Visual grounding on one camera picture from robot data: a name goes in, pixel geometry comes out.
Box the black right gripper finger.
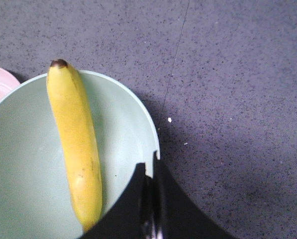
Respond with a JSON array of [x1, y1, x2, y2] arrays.
[[82, 154, 233, 239]]

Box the yellow banana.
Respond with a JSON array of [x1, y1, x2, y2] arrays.
[[46, 59, 102, 233]]

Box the green bowl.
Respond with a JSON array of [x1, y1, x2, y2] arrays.
[[0, 70, 160, 239]]

